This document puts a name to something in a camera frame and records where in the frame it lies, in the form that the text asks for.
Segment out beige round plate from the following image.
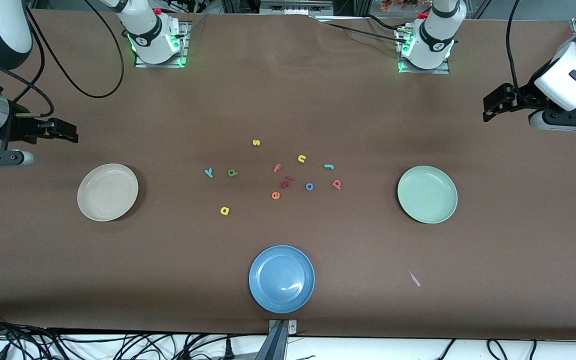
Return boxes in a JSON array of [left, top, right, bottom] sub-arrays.
[[77, 163, 139, 222]]

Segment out green round plate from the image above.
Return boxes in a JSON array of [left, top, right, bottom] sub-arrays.
[[397, 165, 459, 224]]

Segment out orange artificial flowers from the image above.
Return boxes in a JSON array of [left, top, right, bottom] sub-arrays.
[[380, 0, 421, 13]]

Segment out brown table cover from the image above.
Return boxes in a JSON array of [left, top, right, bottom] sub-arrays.
[[0, 9, 576, 342]]

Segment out grey power strip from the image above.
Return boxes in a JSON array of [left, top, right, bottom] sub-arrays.
[[259, 0, 335, 16]]

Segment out blue round plate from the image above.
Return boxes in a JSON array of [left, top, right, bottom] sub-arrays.
[[248, 245, 316, 315]]

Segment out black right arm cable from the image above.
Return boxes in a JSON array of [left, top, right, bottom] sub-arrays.
[[0, 0, 125, 119]]

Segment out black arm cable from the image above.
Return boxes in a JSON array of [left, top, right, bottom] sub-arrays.
[[0, 0, 125, 119], [504, 0, 535, 100]]

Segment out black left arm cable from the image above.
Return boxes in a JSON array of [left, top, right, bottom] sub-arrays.
[[504, 0, 535, 100]]

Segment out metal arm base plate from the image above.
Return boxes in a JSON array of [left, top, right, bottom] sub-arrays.
[[134, 21, 190, 69], [397, 27, 451, 75]]

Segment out thin black base cable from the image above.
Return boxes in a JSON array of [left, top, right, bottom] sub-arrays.
[[315, 14, 411, 43]]

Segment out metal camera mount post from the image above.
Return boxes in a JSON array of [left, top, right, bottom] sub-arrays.
[[255, 319, 299, 360]]

